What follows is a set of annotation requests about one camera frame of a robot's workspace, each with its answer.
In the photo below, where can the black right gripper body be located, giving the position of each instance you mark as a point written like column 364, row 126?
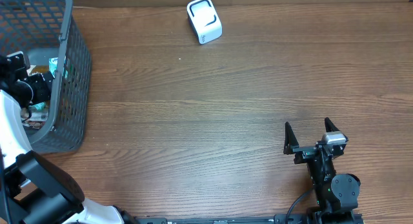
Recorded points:
column 305, row 153

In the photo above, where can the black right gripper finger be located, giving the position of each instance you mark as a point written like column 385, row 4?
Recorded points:
column 290, row 140
column 329, row 126

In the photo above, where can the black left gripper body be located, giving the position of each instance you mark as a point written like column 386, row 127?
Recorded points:
column 38, row 90

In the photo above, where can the teal tissue pack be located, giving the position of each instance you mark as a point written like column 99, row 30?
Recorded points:
column 53, row 69

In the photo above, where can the brown Pantree snack pouch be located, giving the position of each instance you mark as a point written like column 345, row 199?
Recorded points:
column 35, row 116

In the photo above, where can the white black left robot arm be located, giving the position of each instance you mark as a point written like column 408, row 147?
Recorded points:
column 34, row 190

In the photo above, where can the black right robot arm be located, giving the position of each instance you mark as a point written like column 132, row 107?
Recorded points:
column 336, row 194

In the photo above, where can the white barcode scanner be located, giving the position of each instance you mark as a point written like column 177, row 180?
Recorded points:
column 204, row 20

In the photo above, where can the grey plastic mesh basket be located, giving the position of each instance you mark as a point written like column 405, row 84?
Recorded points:
column 42, row 30

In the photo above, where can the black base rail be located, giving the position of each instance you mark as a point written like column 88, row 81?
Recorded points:
column 276, row 219

